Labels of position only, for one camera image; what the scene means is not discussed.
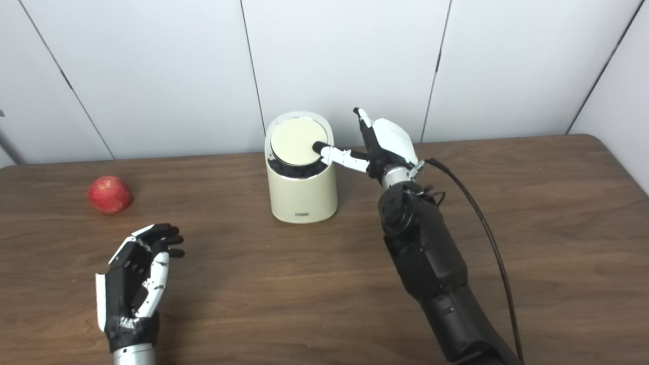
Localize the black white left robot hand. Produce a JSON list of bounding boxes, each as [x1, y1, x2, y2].
[[95, 224, 185, 353]]

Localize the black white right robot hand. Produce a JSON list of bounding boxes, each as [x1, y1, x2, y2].
[[312, 107, 419, 178]]

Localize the cream round bin lid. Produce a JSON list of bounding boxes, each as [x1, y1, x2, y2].
[[270, 117, 329, 166]]

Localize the red apple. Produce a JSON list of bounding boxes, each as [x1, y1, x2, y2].
[[89, 175, 133, 214]]

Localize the cream-colored round bin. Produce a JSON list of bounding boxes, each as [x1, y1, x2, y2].
[[265, 111, 338, 224]]

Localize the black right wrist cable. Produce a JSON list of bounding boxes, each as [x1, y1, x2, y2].
[[417, 158, 524, 363]]

